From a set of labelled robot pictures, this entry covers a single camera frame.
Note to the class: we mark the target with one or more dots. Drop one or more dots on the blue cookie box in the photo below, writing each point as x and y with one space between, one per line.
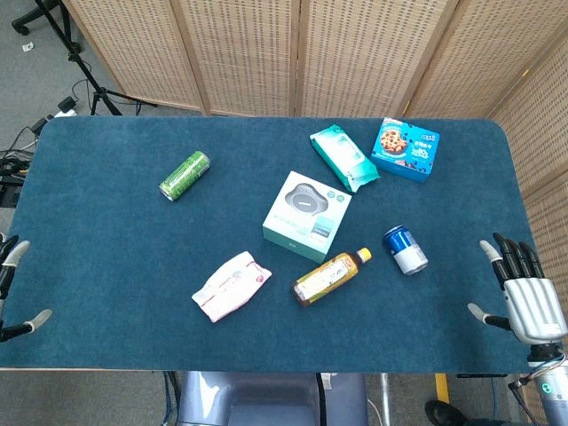
406 150

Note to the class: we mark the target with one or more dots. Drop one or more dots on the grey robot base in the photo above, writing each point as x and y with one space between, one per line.
270 399

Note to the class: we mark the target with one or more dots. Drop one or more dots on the black office chair base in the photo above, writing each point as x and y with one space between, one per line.
30 15

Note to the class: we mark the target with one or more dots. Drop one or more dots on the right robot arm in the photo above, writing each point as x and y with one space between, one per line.
550 381

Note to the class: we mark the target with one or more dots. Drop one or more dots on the pink and white tissue pack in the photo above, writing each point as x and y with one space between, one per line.
231 285

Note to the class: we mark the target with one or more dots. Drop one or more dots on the blue table mat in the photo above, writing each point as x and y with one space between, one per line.
133 266

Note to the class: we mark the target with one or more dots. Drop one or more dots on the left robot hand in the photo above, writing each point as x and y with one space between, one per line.
18 253

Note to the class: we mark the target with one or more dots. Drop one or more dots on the teal wet wipes pack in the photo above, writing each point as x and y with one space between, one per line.
344 157

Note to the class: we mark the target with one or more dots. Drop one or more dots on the blue and white drink can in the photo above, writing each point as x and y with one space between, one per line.
405 250

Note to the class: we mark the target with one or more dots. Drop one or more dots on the yellow-capped tea bottle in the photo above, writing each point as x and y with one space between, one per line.
330 278

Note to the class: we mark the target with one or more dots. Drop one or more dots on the green drink can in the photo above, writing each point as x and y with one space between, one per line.
185 175

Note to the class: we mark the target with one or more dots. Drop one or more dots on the white and teal product box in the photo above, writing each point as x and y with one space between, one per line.
306 215

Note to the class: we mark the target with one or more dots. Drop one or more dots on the woven folding screen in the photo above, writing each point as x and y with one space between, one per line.
355 53

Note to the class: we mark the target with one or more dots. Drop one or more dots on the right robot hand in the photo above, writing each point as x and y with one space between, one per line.
530 302

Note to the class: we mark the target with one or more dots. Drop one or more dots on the black tripod stand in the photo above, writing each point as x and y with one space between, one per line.
84 66

